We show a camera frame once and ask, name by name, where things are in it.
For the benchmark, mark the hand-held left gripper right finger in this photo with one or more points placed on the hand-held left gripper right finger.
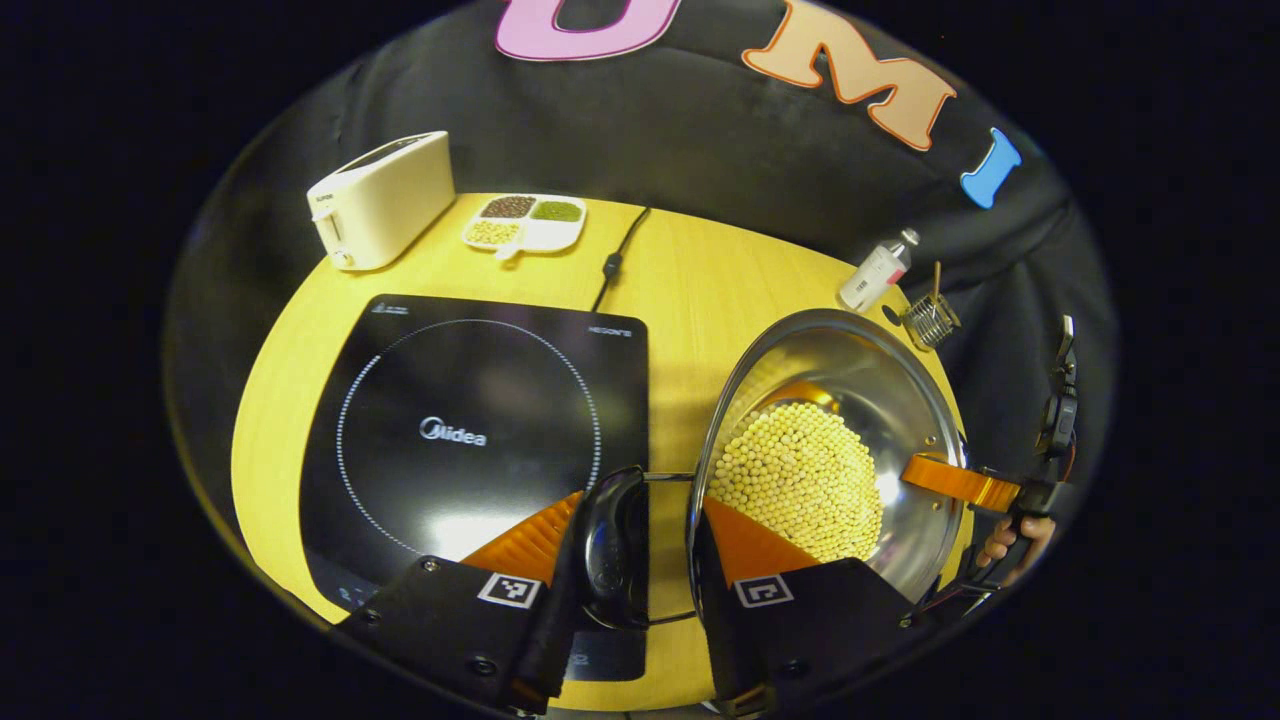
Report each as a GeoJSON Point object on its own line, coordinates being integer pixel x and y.
{"type": "Point", "coordinates": [715, 620]}

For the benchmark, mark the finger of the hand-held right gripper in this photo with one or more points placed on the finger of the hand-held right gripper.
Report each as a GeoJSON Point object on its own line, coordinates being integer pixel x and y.
{"type": "Point", "coordinates": [960, 482]}

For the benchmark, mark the pile of yellow soybeans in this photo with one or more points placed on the pile of yellow soybeans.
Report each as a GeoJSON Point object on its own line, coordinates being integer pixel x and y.
{"type": "Point", "coordinates": [800, 480]}

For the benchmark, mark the small ribbed glass cup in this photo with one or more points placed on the small ribbed glass cup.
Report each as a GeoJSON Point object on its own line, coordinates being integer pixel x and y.
{"type": "Point", "coordinates": [932, 322]}

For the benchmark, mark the black induction cooktop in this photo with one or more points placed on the black induction cooktop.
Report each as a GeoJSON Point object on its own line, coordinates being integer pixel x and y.
{"type": "Point", "coordinates": [470, 380]}

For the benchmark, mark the white toaster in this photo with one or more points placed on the white toaster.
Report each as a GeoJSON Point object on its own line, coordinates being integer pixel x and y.
{"type": "Point", "coordinates": [385, 200]}

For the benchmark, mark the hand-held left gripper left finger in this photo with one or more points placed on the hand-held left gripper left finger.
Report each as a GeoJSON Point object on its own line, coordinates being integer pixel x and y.
{"type": "Point", "coordinates": [555, 640]}

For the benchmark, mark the heap of green beans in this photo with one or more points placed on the heap of green beans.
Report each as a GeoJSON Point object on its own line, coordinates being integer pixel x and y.
{"type": "Point", "coordinates": [556, 211]}

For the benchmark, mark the small heap of yellow beans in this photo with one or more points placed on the small heap of yellow beans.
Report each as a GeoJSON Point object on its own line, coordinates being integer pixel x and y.
{"type": "Point", "coordinates": [494, 232]}

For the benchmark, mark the heap of dark beans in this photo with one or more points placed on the heap of dark beans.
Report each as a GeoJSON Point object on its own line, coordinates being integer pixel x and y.
{"type": "Point", "coordinates": [508, 207]}

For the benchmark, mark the white divided bean tray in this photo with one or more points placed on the white divided bean tray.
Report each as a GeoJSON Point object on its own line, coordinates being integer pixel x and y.
{"type": "Point", "coordinates": [550, 238]}

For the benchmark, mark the small white plastic bottle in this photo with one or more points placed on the small white plastic bottle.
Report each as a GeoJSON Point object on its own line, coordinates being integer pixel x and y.
{"type": "Point", "coordinates": [872, 275]}

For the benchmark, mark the black backdrop cloth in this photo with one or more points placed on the black backdrop cloth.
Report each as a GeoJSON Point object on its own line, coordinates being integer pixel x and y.
{"type": "Point", "coordinates": [700, 150]}

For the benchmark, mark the thin wooden stick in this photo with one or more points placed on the thin wooden stick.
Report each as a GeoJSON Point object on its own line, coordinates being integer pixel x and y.
{"type": "Point", "coordinates": [937, 280]}

